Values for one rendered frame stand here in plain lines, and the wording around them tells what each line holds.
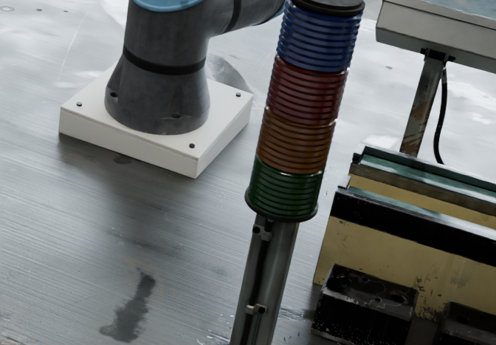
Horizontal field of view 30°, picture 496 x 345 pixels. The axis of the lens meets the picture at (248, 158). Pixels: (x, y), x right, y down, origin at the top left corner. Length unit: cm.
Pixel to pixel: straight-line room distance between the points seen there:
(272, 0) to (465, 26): 28
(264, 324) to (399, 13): 51
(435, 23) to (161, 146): 40
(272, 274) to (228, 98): 61
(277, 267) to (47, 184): 47
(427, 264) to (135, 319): 33
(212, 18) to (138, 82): 13
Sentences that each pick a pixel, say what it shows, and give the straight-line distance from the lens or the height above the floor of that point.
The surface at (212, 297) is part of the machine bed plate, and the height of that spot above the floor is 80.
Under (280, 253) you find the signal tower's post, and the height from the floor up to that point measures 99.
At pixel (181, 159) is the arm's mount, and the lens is 125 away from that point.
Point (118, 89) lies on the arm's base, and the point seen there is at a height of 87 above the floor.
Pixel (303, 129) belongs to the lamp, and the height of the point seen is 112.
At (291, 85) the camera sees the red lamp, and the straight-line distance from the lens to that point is 71.
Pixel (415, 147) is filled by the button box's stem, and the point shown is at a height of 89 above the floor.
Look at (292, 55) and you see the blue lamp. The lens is 70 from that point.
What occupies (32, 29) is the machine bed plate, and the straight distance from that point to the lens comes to 166.
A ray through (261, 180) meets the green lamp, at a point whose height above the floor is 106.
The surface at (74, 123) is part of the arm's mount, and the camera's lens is 131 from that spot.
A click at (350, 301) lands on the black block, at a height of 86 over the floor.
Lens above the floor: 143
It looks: 28 degrees down
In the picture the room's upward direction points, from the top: 11 degrees clockwise
